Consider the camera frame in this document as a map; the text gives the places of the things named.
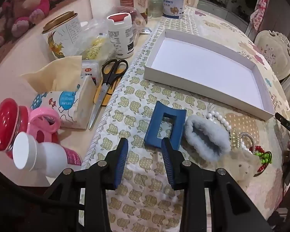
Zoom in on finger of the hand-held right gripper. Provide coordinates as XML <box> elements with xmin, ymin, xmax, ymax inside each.
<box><xmin>275</xmin><ymin>112</ymin><xmax>290</xmax><ymax>141</ymax></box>

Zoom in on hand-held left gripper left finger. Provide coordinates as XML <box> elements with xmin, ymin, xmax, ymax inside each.
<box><xmin>26</xmin><ymin>137</ymin><xmax>129</xmax><ymax>232</ymax></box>

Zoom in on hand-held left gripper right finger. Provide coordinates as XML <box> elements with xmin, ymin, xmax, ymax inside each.
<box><xmin>161</xmin><ymin>137</ymin><xmax>273</xmax><ymax>232</ymax></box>

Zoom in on green bead bracelet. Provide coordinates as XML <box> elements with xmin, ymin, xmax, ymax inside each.
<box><xmin>254</xmin><ymin>151</ymin><xmax>271</xmax><ymax>167</ymax></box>

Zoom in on red bead bracelet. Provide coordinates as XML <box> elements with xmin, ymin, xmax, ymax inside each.
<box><xmin>250</xmin><ymin>145</ymin><xmax>272</xmax><ymax>177</ymax></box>

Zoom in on blue rectangular hair claw clip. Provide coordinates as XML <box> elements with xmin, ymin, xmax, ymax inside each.
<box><xmin>144</xmin><ymin>101</ymin><xmax>187</xmax><ymax>151</ymax></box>

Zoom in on grey bead bracelet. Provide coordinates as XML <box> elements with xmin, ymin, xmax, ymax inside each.
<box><xmin>239</xmin><ymin>132</ymin><xmax>256</xmax><ymax>150</ymax></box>

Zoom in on light blue fuzzy hair clip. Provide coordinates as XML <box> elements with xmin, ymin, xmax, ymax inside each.
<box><xmin>184</xmin><ymin>115</ymin><xmax>231</xmax><ymax>162</ymax></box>

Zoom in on black hair tie with plush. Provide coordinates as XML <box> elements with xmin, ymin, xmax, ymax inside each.
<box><xmin>228</xmin><ymin>148</ymin><xmax>273</xmax><ymax>182</ymax></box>

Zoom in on cream pearl bracelet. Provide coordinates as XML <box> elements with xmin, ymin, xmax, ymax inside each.
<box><xmin>231</xmin><ymin>128</ymin><xmax>240</xmax><ymax>148</ymax></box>

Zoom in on white bead necklace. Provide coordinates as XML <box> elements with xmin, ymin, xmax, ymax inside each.
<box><xmin>205</xmin><ymin>103</ymin><xmax>253</xmax><ymax>154</ymax></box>

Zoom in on white shallow cardboard box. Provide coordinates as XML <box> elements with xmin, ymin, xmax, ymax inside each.
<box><xmin>143</xmin><ymin>28</ymin><xmax>275</xmax><ymax>121</ymax></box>

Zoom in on quilted apple-print table mat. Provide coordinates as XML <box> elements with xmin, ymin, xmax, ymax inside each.
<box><xmin>81</xmin><ymin>5</ymin><xmax>290</xmax><ymax>232</ymax></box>

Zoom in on flat yellow box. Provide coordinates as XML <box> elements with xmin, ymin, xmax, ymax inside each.
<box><xmin>94</xmin><ymin>66</ymin><xmax>126</xmax><ymax>107</ymax></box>

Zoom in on white bottle with white cap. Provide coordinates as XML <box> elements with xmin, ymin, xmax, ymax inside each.
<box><xmin>13</xmin><ymin>132</ymin><xmax>83</xmax><ymax>178</ymax></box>

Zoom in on ornate white chair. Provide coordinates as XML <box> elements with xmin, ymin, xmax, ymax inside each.
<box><xmin>254</xmin><ymin>30</ymin><xmax>290</xmax><ymax>81</ymax></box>

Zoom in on printed tissue pack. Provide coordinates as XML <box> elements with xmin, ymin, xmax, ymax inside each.
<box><xmin>30</xmin><ymin>76</ymin><xmax>97</xmax><ymax>129</ymax></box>

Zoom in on pink plastic holder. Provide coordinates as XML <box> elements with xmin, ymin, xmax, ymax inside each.
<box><xmin>26</xmin><ymin>107</ymin><xmax>61</xmax><ymax>143</ymax></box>

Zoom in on small white red-label pack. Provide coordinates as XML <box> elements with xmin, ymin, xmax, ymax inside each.
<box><xmin>82</xmin><ymin>60</ymin><xmax>99</xmax><ymax>87</ymax></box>

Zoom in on yellow paper napkin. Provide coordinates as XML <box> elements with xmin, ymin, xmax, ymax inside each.
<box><xmin>19</xmin><ymin>55</ymin><xmax>83</xmax><ymax>95</ymax></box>

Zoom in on pink hanging cloth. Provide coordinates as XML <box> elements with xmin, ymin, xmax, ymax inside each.
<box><xmin>250</xmin><ymin>0</ymin><xmax>269</xmax><ymax>32</ymax></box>

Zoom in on red-lid jar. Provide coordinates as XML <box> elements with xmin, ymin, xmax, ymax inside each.
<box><xmin>0</xmin><ymin>98</ymin><xmax>29</xmax><ymax>159</ymax></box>

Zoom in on clear plastic bag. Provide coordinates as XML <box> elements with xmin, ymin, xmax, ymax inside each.
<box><xmin>70</xmin><ymin>12</ymin><xmax>148</xmax><ymax>61</ymax></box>

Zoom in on white bottle with red lid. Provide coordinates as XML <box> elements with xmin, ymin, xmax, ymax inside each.
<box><xmin>106</xmin><ymin>12</ymin><xmax>135</xmax><ymax>59</ymax></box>

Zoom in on gold-lid printed tin can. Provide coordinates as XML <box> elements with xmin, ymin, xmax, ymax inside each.
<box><xmin>42</xmin><ymin>11</ymin><xmax>84</xmax><ymax>60</ymax></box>

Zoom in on blue milk powder can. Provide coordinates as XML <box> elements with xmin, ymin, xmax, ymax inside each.
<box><xmin>162</xmin><ymin>0</ymin><xmax>186</xmax><ymax>20</ymax></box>

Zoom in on pink plush toy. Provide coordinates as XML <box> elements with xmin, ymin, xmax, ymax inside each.
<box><xmin>0</xmin><ymin>0</ymin><xmax>61</xmax><ymax>41</ymax></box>

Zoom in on black-handled scissors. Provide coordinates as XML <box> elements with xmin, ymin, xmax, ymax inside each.
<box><xmin>88</xmin><ymin>59</ymin><xmax>129</xmax><ymax>130</ymax></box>

